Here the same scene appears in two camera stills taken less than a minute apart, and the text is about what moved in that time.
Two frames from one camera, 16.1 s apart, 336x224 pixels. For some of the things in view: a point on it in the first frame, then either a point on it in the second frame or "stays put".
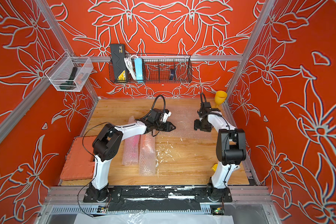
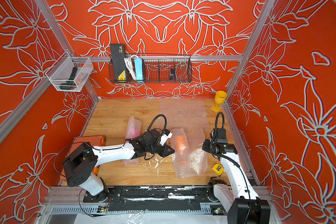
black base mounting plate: [157, 198] stays put
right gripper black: [196, 126] → [205, 146]
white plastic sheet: [144, 217] stays put
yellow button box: [214, 167] stays put
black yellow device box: [120, 72] stays put
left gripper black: [168, 127] → [166, 149]
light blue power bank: [138, 64] stays put
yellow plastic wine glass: [220, 97] stays put
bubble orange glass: [147, 159] → [190, 157]
